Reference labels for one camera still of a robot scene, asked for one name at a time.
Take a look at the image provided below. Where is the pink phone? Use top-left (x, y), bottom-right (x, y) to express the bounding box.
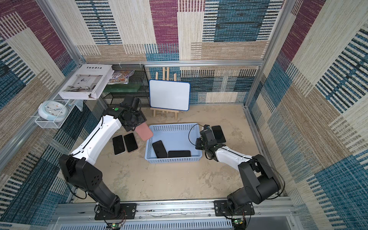
top-left (135, 122), bottom-right (153, 141)

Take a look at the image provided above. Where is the black phone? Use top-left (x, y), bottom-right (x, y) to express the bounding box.
top-left (123, 133), bottom-right (138, 152)
top-left (152, 140), bottom-right (168, 159)
top-left (168, 150), bottom-right (191, 158)
top-left (112, 135), bottom-right (126, 155)

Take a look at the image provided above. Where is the white round clock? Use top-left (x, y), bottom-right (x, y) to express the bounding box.
top-left (38, 100), bottom-right (69, 122)

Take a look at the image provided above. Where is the black wire rack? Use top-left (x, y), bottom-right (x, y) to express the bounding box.
top-left (101, 65), bottom-right (150, 107)

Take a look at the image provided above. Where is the dark reddish phone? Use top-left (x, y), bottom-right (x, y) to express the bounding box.
top-left (211, 126), bottom-right (226, 143)

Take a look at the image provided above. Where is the blue plastic storage basket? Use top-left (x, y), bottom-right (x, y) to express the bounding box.
top-left (145, 123), bottom-right (203, 164)

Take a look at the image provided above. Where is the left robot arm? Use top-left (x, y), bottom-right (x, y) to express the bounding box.
top-left (58, 95), bottom-right (146, 219)

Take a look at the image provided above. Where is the white whiteboard blue frame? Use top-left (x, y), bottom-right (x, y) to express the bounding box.
top-left (149, 80), bottom-right (191, 111)

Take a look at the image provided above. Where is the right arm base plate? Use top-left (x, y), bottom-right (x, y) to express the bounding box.
top-left (213, 200), bottom-right (255, 218)

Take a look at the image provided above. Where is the clear acrylic shelf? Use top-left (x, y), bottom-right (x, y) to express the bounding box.
top-left (34, 99), bottom-right (83, 129)

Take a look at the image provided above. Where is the white book box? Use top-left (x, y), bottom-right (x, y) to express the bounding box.
top-left (58, 64), bottom-right (114, 100)

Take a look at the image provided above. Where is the aluminium front rail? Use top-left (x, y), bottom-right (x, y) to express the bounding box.
top-left (48, 197), bottom-right (303, 230)

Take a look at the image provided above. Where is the wooden easel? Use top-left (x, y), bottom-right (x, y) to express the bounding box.
top-left (150, 67), bottom-right (179, 120)

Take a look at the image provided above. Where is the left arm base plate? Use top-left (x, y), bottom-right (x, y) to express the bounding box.
top-left (94, 203), bottom-right (137, 220)

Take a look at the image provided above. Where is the colourful snack packet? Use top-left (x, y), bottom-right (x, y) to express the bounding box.
top-left (108, 71), bottom-right (135, 85)

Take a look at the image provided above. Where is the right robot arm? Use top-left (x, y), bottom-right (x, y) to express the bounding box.
top-left (195, 125), bottom-right (282, 214)

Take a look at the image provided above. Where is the black phone top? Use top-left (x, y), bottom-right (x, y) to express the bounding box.
top-left (112, 135), bottom-right (126, 155)

